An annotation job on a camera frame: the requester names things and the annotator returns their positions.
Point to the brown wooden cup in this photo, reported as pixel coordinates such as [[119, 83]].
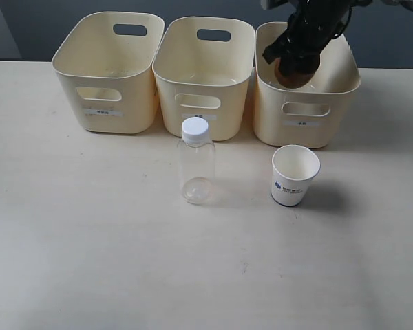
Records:
[[293, 81]]

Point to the cream plastic bin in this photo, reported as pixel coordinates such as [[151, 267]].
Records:
[[202, 67], [104, 67], [310, 115]]

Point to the clear plastic bottle white cap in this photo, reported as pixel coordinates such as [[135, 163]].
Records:
[[196, 152]]

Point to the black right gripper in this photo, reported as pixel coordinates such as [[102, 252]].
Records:
[[310, 28]]

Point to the cream plastic bin left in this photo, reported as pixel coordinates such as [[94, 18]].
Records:
[[104, 67]]

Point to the cream plastic bin middle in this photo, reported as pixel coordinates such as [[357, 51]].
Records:
[[202, 67]]

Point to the white paper cup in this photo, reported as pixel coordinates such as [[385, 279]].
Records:
[[294, 168]]

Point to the cream plastic bin right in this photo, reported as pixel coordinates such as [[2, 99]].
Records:
[[310, 115]]

